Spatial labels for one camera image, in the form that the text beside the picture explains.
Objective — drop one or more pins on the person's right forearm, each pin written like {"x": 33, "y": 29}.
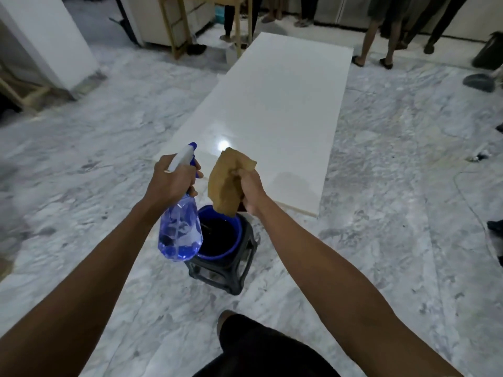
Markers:
{"x": 345, "y": 294}

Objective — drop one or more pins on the person's black shorts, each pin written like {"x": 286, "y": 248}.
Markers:
{"x": 263, "y": 349}

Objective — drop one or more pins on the white cabinet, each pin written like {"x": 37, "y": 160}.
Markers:
{"x": 149, "y": 19}

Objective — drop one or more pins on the black sandal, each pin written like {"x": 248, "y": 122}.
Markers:
{"x": 196, "y": 49}

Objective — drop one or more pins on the person's left fingers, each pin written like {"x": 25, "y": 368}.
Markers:
{"x": 198, "y": 171}

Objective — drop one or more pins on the wooden frame stand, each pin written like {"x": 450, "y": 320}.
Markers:
{"x": 31, "y": 97}

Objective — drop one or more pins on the person's left forearm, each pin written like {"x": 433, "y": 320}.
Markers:
{"x": 78, "y": 286}

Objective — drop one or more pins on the person's right fingers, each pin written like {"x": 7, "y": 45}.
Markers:
{"x": 239, "y": 174}

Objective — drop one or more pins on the person's right hand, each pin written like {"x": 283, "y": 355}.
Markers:
{"x": 251, "y": 190}

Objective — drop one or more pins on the black plastic stool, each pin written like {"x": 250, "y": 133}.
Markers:
{"x": 235, "y": 279}

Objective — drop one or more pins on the person's left hand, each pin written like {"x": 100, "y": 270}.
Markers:
{"x": 169, "y": 184}

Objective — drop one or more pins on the brown cleaning cloth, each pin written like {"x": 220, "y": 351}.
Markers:
{"x": 223, "y": 184}

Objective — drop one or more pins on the grey dustpan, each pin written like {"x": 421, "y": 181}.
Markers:
{"x": 480, "y": 83}

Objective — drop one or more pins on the person's knee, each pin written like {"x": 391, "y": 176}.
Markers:
{"x": 224, "y": 320}

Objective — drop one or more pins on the light wooden frame table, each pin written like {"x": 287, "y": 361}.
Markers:
{"x": 173, "y": 31}

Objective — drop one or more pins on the small black plug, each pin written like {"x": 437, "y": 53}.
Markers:
{"x": 480, "y": 156}

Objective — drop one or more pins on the large white panel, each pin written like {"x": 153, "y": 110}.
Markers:
{"x": 43, "y": 35}

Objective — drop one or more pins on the black bag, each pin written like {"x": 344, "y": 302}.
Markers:
{"x": 489, "y": 50}

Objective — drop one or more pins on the blue plastic bucket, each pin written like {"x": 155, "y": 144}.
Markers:
{"x": 232, "y": 250}

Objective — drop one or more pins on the blue transparent spray bottle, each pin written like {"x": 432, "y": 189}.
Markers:
{"x": 180, "y": 231}

